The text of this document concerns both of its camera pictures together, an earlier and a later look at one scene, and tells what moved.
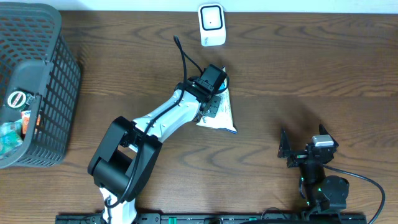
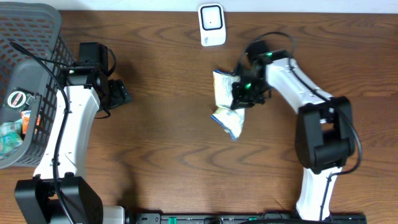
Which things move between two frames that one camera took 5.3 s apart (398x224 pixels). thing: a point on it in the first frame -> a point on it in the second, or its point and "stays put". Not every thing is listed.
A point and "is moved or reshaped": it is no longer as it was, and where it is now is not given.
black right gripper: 297,156 -> 239,100
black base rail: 217,218 stays put
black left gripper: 212,106 -> 117,93
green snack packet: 10,136 stays put
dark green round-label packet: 16,99 stays put
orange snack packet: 25,116 stays put
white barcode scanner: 212,24 stays put
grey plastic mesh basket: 35,58 stays put
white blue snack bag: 224,118 is moved or reshaped
